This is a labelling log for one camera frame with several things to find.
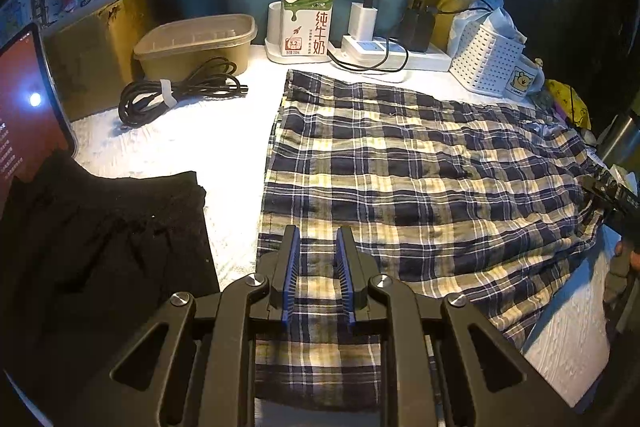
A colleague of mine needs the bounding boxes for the white green milk carton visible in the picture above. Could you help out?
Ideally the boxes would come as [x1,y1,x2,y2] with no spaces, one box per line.
[281,0,335,58]

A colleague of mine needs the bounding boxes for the white charger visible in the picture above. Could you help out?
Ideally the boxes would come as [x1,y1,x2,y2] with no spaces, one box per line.
[348,2,377,42]

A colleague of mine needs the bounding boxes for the white bear mug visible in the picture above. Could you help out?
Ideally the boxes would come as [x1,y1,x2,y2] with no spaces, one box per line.
[502,57,546,102]

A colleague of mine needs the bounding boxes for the white power strip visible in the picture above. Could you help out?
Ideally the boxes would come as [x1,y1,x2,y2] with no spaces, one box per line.
[327,34,451,72]

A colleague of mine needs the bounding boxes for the yellow printed bag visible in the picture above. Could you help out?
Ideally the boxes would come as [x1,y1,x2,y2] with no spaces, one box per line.
[545,79,592,130]

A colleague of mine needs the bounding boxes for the steel tumbler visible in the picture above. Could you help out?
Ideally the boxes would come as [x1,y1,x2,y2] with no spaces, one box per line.
[597,114,640,168]

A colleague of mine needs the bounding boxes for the white table mat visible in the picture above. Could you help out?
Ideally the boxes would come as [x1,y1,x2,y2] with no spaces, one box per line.
[70,44,616,408]

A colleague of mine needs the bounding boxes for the black charger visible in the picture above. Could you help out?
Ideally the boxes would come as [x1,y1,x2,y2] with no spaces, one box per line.
[400,9,435,54]

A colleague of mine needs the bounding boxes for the plaid pants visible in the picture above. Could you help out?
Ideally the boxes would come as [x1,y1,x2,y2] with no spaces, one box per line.
[252,69,608,413]

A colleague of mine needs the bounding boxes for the black cloth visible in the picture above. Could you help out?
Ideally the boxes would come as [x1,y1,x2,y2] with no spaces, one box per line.
[0,152,221,408]

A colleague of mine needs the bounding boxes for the beige takeaway container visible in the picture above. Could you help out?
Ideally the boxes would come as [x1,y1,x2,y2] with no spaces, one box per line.
[133,13,257,81]

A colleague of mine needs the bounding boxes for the black charger cable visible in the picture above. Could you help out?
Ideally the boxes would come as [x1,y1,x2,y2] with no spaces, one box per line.
[330,0,408,72]

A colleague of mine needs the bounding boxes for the brown cardboard box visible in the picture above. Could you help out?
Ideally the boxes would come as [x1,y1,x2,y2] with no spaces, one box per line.
[42,0,156,122]

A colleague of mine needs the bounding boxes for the white plastic bag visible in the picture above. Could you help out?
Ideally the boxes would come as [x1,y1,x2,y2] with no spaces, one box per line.
[452,0,528,45]

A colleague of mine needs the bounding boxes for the white perforated basket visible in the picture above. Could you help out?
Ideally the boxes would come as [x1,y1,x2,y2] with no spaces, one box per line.
[448,23,526,96]

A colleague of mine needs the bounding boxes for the tablet with red screen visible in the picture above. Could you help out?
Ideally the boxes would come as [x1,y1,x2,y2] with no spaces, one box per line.
[0,23,78,218]

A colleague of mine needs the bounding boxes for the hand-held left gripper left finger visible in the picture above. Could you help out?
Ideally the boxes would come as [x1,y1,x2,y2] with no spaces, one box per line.
[60,224,301,427]

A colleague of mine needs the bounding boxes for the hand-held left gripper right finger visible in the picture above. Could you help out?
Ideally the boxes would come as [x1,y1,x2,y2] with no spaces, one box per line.
[336,226,581,427]

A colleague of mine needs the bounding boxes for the coiled black cable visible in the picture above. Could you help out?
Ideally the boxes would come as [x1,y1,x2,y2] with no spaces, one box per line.
[119,58,249,128]

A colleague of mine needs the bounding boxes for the white printed box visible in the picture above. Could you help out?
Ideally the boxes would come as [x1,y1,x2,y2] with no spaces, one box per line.
[0,0,81,38]

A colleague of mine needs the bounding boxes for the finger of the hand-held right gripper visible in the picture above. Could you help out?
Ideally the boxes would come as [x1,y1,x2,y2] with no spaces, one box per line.
[579,169,640,214]

